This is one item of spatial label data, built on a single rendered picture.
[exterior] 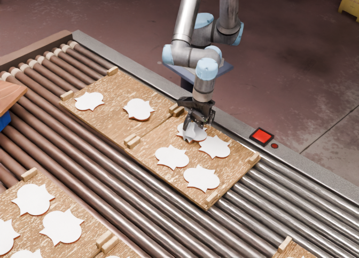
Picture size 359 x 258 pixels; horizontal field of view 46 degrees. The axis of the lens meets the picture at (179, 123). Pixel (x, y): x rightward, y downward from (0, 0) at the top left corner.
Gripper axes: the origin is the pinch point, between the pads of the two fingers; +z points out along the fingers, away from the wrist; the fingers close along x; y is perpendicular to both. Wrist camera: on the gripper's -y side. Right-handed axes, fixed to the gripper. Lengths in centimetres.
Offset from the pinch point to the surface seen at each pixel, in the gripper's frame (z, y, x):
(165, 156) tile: 0.3, 1.8, -17.4
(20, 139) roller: 5, -47, -50
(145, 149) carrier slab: 1.7, -7.1, -19.7
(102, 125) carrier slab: 2.6, -29.2, -22.2
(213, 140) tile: -0.2, 9.5, 2.8
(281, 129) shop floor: 95, -10, 134
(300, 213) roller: 1, 53, -2
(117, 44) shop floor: 102, -182, 124
